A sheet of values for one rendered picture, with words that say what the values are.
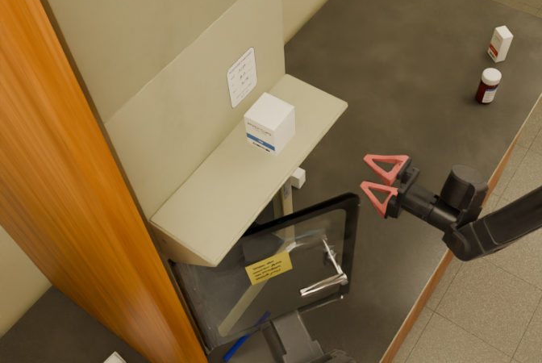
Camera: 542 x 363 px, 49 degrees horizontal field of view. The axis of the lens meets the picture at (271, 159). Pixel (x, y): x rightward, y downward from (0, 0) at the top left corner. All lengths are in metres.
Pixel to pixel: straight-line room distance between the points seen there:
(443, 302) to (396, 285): 1.05
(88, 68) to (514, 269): 2.15
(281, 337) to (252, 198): 0.18
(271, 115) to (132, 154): 0.20
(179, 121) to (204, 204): 0.12
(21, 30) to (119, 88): 0.24
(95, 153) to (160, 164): 0.26
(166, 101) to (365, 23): 1.24
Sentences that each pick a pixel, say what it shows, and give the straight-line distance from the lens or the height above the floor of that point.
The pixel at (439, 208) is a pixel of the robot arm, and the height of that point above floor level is 1.23.
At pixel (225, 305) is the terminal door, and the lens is 1.10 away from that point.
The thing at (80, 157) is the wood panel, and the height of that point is 1.81.
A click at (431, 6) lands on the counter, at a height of 0.94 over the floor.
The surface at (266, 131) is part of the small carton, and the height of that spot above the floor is 1.56.
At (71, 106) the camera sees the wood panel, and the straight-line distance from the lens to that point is 0.46.
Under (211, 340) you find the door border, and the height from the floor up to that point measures 1.04.
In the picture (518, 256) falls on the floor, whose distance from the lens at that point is 2.57.
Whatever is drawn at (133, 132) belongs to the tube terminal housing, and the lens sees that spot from 0.69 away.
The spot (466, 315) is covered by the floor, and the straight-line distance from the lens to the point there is 2.41.
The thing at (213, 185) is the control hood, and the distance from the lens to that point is 0.81.
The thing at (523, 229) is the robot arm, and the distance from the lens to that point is 1.04.
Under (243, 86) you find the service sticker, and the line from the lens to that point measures 0.84.
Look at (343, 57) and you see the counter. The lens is 1.77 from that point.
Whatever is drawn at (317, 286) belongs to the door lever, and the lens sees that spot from 1.06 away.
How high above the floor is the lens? 2.18
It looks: 54 degrees down
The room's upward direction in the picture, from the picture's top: 5 degrees counter-clockwise
